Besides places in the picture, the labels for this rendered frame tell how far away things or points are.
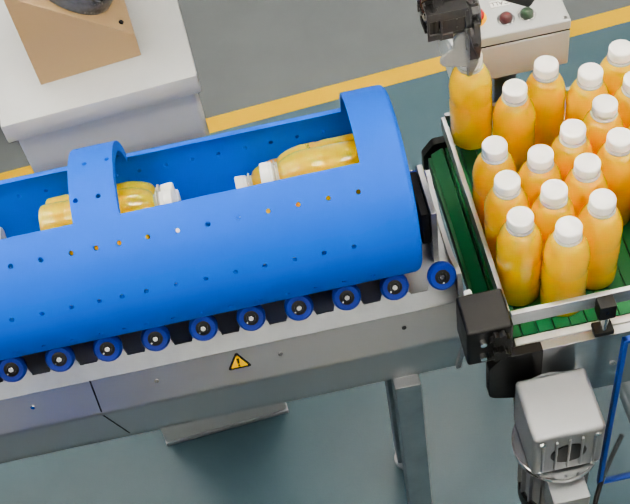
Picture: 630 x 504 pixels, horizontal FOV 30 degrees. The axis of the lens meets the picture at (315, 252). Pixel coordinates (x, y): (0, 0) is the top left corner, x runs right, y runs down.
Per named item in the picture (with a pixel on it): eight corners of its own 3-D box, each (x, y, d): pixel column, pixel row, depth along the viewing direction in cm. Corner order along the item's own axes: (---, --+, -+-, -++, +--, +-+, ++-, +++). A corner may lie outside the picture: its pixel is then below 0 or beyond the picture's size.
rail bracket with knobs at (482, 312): (453, 322, 182) (451, 286, 173) (498, 313, 182) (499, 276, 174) (469, 376, 176) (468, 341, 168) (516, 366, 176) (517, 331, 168)
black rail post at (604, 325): (590, 326, 178) (594, 297, 172) (609, 321, 178) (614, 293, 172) (595, 338, 177) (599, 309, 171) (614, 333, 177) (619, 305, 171)
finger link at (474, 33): (463, 48, 177) (460, -1, 171) (474, 46, 177) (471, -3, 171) (471, 65, 174) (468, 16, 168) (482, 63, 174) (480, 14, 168)
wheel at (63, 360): (57, 336, 179) (55, 340, 177) (81, 352, 180) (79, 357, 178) (40, 358, 180) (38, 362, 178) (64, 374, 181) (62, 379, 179)
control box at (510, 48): (438, 48, 203) (436, 3, 194) (550, 24, 203) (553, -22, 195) (452, 88, 197) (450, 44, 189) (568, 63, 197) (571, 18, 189)
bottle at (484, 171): (508, 244, 190) (510, 171, 175) (466, 234, 192) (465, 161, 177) (521, 211, 193) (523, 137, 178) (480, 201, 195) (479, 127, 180)
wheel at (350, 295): (343, 274, 179) (344, 278, 178) (366, 291, 180) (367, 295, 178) (325, 297, 180) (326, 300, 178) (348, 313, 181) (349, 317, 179)
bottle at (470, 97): (500, 141, 195) (501, 63, 180) (465, 160, 194) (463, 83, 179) (476, 115, 199) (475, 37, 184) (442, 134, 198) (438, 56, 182)
